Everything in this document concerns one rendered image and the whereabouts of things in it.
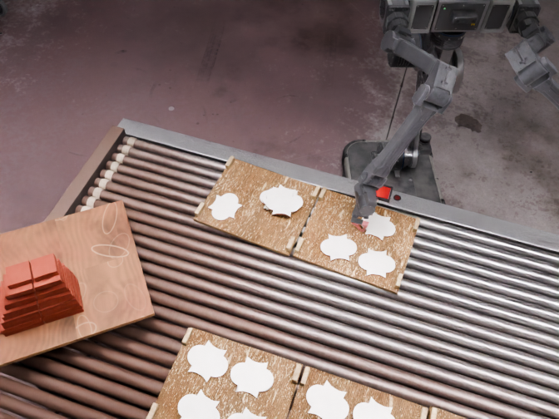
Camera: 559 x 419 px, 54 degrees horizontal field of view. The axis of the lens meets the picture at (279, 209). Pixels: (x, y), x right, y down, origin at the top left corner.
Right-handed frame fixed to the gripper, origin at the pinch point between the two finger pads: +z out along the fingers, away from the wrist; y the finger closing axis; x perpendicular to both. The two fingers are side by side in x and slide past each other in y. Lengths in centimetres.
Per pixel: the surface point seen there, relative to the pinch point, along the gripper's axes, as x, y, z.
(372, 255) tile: -6.8, -14.1, 2.0
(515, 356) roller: -62, -31, 18
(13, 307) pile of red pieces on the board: 79, -91, -42
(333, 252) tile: 6.8, -18.6, -1.2
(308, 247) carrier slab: 16.4, -19.9, -2.6
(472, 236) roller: -39.2, 12.2, 12.3
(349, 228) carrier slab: 4.9, -5.1, 0.0
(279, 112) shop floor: 109, 132, 70
